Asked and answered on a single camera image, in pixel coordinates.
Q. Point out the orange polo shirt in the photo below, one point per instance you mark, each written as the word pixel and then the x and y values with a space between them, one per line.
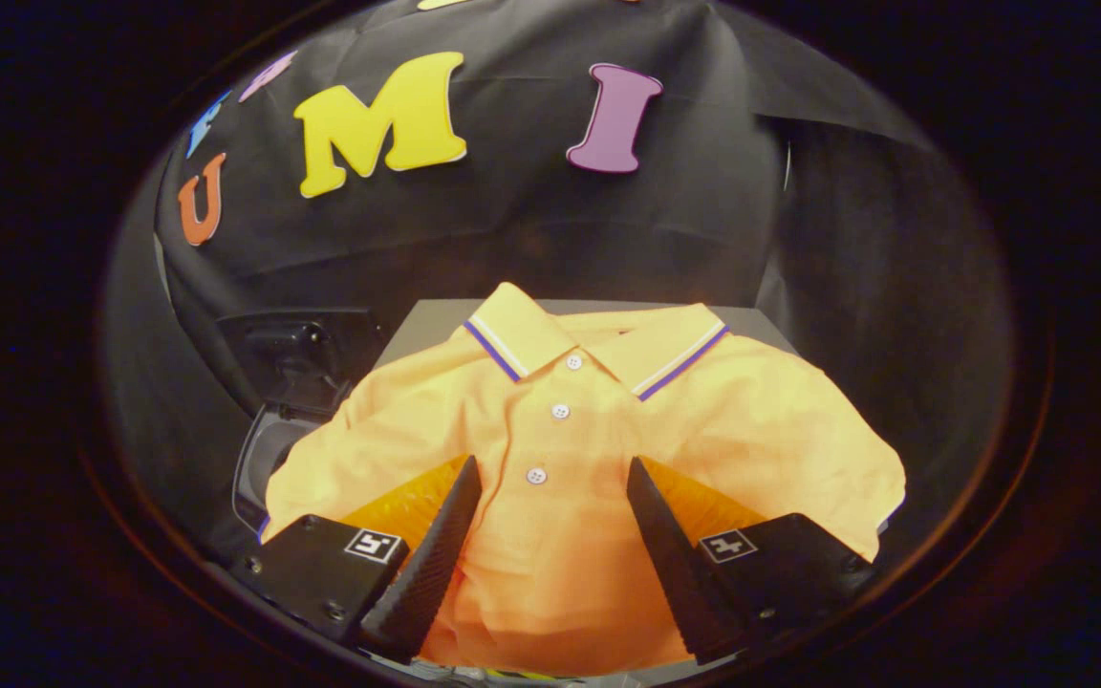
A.
pixel 560 573

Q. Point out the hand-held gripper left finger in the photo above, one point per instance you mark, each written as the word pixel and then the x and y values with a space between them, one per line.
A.
pixel 431 564

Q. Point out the black backdrop cloth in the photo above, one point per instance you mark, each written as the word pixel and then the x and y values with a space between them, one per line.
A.
pixel 512 220

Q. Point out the grey cabinet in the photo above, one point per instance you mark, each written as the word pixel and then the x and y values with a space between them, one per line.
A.
pixel 426 330

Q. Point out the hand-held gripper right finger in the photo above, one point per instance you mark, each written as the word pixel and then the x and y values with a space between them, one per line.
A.
pixel 680 564

